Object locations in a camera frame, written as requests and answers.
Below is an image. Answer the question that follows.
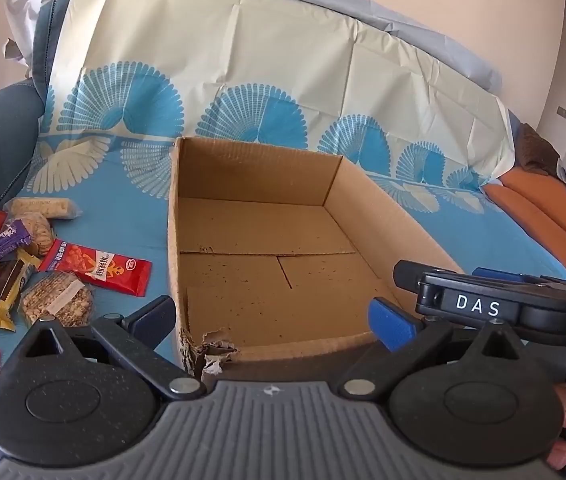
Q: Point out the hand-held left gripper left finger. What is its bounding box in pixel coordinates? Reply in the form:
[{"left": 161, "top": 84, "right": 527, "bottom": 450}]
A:
[{"left": 19, "top": 295, "right": 206, "bottom": 401}]

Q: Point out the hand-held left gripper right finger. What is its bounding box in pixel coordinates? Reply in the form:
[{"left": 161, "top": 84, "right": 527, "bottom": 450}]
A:
[{"left": 338, "top": 297, "right": 522, "bottom": 402}]

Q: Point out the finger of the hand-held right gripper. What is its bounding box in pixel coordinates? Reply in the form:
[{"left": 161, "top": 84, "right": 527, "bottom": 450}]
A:
[
  {"left": 393, "top": 259, "right": 464, "bottom": 297},
  {"left": 472, "top": 267, "right": 531, "bottom": 284}
]

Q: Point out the red peanut packet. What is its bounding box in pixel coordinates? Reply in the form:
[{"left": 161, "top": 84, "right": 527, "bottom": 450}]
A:
[{"left": 38, "top": 239, "right": 154, "bottom": 297}]

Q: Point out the clear sesame cracker packet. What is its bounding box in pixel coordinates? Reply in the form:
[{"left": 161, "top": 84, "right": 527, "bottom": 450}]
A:
[{"left": 19, "top": 272, "right": 95, "bottom": 329}]

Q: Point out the brown cardboard box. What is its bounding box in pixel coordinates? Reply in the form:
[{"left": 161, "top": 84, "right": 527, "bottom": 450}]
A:
[{"left": 166, "top": 135, "right": 467, "bottom": 377}]

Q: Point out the orange cushion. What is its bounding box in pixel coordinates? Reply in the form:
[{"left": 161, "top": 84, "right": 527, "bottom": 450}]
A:
[{"left": 482, "top": 167, "right": 566, "bottom": 269}]

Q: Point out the brown blanket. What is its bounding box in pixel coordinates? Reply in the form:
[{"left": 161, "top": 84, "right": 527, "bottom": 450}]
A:
[{"left": 515, "top": 122, "right": 565, "bottom": 177}]

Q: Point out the clear round biscuit packet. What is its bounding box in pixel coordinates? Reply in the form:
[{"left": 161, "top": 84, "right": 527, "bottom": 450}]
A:
[{"left": 5, "top": 212, "right": 56, "bottom": 259}]

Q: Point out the brown and gold snack packet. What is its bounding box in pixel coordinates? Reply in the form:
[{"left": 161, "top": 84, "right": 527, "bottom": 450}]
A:
[{"left": 0, "top": 249, "right": 42, "bottom": 332}]

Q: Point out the pale rice bar packet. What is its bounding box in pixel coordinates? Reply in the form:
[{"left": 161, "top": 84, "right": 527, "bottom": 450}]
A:
[{"left": 4, "top": 197, "right": 82, "bottom": 221}]

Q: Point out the grey cover sheet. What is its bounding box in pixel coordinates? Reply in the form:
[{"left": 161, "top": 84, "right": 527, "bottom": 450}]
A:
[{"left": 5, "top": 0, "right": 505, "bottom": 97}]

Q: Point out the blue and cream printed cloth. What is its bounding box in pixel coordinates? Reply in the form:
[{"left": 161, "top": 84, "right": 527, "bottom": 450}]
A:
[{"left": 0, "top": 0, "right": 566, "bottom": 391}]

